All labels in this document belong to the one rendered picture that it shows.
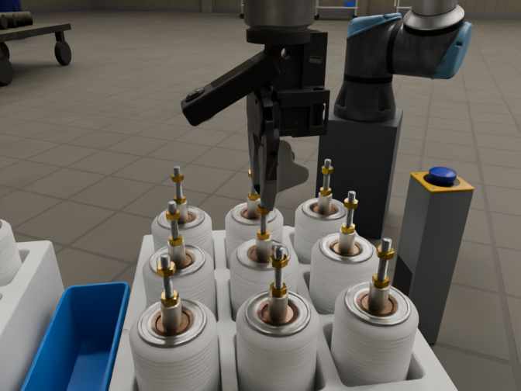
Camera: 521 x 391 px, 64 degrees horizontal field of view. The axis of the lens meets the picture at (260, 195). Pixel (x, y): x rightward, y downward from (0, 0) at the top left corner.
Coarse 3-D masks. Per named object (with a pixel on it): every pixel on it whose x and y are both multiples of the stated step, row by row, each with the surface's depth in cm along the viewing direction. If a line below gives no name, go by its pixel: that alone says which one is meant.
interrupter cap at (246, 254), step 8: (248, 240) 61; (272, 240) 61; (240, 248) 59; (248, 248) 59; (272, 248) 60; (288, 248) 59; (240, 256) 58; (248, 256) 58; (256, 256) 58; (288, 256) 57; (248, 264) 56; (256, 264) 56; (264, 264) 56
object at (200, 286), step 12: (144, 264) 57; (144, 276) 55; (156, 276) 54; (192, 276) 54; (204, 276) 55; (156, 288) 54; (180, 288) 53; (192, 288) 54; (204, 288) 56; (156, 300) 55; (204, 300) 56
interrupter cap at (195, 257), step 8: (160, 248) 59; (192, 248) 59; (200, 248) 59; (152, 256) 57; (192, 256) 58; (200, 256) 58; (152, 264) 56; (184, 264) 56; (192, 264) 56; (200, 264) 56; (176, 272) 54; (184, 272) 54; (192, 272) 54
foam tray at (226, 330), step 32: (224, 256) 70; (224, 288) 63; (128, 320) 57; (224, 320) 57; (320, 320) 57; (128, 352) 52; (224, 352) 52; (320, 352) 52; (416, 352) 52; (128, 384) 48; (224, 384) 48; (320, 384) 51; (384, 384) 48; (416, 384) 48; (448, 384) 48
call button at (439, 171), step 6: (432, 168) 66; (438, 168) 66; (444, 168) 66; (432, 174) 64; (438, 174) 64; (444, 174) 64; (450, 174) 64; (456, 174) 64; (432, 180) 65; (438, 180) 64; (444, 180) 64; (450, 180) 64
